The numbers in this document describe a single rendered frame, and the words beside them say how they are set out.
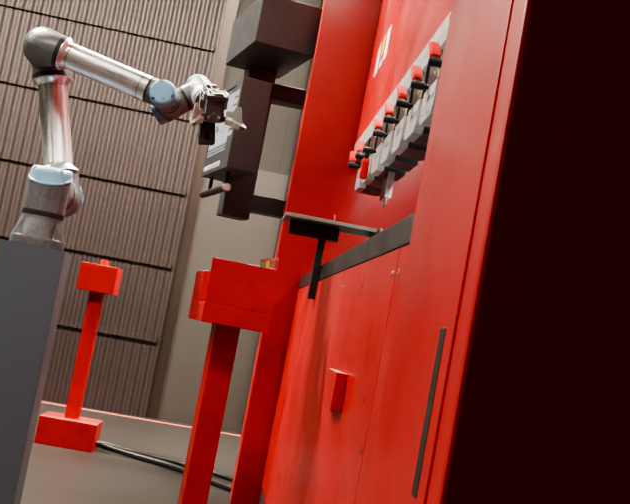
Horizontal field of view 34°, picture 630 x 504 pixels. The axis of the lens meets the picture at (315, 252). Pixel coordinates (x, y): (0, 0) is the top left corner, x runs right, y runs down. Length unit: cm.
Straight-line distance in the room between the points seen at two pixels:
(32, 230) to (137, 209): 335
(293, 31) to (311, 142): 50
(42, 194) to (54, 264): 20
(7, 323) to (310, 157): 145
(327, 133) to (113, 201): 260
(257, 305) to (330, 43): 175
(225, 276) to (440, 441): 183
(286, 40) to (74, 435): 190
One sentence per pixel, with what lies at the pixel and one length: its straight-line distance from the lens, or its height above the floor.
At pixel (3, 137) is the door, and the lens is 634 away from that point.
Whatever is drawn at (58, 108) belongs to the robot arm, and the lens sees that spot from 311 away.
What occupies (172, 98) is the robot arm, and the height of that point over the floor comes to 125.
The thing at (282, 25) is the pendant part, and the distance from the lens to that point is 410.
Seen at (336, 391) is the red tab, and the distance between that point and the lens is 185.
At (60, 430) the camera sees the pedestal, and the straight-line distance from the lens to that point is 457.
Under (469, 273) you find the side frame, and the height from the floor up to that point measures 73.
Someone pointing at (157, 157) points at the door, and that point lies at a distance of 626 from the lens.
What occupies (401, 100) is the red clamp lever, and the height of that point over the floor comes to 126.
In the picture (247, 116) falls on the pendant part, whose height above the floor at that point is 145.
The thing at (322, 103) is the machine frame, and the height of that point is 153.
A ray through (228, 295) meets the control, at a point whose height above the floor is 73.
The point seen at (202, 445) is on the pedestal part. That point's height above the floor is 37.
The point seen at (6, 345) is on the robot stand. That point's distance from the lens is 288.
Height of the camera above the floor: 68
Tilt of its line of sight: 4 degrees up
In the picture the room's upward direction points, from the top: 11 degrees clockwise
